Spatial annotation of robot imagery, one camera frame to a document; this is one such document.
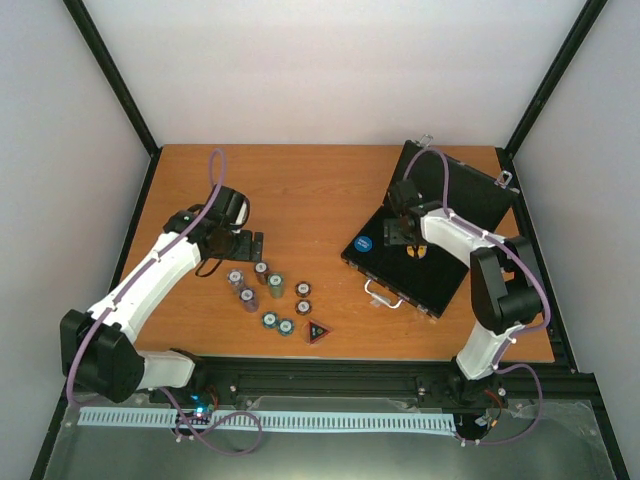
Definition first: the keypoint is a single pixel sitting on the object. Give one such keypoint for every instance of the blue short stack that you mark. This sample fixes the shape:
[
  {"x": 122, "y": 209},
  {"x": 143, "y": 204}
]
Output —
[
  {"x": 286, "y": 327},
  {"x": 270, "y": 320}
]

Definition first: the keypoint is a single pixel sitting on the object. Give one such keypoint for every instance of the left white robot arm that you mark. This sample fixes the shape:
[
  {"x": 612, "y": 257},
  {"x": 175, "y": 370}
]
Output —
[{"x": 98, "y": 349}]

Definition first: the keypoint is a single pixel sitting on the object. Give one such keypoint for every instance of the black poker set case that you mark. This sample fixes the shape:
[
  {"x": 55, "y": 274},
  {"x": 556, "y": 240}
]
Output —
[{"x": 429, "y": 284}]

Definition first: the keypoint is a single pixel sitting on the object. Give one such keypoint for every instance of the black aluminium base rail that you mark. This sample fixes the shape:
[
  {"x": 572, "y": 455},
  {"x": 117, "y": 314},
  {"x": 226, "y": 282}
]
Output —
[{"x": 424, "y": 384}]

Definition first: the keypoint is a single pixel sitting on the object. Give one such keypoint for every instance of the right black frame post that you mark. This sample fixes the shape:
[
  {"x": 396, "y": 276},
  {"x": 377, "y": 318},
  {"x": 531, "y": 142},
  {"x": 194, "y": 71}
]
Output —
[{"x": 570, "y": 46}]

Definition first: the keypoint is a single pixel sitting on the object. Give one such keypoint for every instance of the green tall chip stack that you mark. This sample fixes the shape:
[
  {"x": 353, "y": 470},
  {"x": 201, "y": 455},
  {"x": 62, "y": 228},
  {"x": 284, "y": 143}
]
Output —
[{"x": 275, "y": 283}]

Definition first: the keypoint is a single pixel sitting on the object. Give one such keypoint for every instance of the blue short stack left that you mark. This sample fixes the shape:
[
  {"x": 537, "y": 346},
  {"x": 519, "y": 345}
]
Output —
[{"x": 270, "y": 320}]

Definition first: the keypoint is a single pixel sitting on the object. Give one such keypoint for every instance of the blue round blind button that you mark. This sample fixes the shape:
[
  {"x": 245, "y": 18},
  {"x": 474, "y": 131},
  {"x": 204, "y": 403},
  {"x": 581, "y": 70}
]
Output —
[{"x": 363, "y": 243}]

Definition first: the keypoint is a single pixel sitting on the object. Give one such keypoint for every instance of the black frame post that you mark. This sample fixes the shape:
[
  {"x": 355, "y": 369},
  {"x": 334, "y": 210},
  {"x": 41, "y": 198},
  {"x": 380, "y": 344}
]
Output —
[
  {"x": 100, "y": 52},
  {"x": 570, "y": 46}
]

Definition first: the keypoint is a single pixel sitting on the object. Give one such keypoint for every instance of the brown short stack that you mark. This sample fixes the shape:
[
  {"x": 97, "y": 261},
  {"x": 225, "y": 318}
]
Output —
[
  {"x": 303, "y": 307},
  {"x": 303, "y": 289}
]

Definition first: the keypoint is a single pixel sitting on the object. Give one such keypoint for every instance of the purple chip stack lower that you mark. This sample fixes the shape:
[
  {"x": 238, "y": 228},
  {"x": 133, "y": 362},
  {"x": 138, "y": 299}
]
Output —
[{"x": 249, "y": 300}]

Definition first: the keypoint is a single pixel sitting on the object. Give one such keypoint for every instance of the blue short stack right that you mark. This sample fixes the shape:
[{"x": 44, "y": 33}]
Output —
[{"x": 286, "y": 327}]

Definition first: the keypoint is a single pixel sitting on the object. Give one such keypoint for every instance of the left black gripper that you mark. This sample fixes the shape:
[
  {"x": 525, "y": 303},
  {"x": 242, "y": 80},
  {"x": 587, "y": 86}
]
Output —
[{"x": 254, "y": 257}]

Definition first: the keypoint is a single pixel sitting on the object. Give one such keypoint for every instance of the brown short stack upper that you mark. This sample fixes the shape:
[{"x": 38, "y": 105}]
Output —
[{"x": 303, "y": 289}]

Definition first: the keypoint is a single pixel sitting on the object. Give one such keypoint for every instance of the brown tall chip stack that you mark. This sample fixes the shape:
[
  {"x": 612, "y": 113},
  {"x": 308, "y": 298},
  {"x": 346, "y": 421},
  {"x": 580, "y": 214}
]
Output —
[{"x": 262, "y": 271}]

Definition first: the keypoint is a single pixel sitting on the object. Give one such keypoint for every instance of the purple chip stack upper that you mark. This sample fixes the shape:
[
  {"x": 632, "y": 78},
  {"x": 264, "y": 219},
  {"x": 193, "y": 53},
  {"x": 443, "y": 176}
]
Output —
[{"x": 236, "y": 280}]

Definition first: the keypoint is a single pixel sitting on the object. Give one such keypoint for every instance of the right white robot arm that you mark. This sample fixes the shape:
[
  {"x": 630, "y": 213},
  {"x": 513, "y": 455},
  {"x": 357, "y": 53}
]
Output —
[{"x": 506, "y": 294}]

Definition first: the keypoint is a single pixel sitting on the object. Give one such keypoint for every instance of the left black frame post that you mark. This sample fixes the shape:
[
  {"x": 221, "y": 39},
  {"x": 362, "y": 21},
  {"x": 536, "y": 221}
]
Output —
[{"x": 100, "y": 52}]

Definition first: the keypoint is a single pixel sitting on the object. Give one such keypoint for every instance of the triangular all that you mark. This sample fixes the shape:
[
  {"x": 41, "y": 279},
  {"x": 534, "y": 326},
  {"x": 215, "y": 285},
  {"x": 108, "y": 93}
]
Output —
[{"x": 315, "y": 331}]

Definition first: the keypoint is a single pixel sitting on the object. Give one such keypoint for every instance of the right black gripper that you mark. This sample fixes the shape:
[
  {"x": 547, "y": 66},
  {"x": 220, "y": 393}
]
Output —
[{"x": 391, "y": 235}]

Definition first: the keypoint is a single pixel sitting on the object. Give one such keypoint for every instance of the light blue cable duct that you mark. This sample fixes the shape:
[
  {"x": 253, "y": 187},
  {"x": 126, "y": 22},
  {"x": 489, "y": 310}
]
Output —
[{"x": 272, "y": 421}]

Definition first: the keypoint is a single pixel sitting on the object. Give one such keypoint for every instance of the brown short stack lower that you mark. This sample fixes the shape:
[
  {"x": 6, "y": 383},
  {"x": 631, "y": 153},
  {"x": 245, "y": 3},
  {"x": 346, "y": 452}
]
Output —
[{"x": 303, "y": 307}]

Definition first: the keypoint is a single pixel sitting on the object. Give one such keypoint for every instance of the purple chip stack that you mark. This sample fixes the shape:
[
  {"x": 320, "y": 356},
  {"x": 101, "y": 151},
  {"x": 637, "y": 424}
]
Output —
[
  {"x": 236, "y": 280},
  {"x": 249, "y": 300}
]

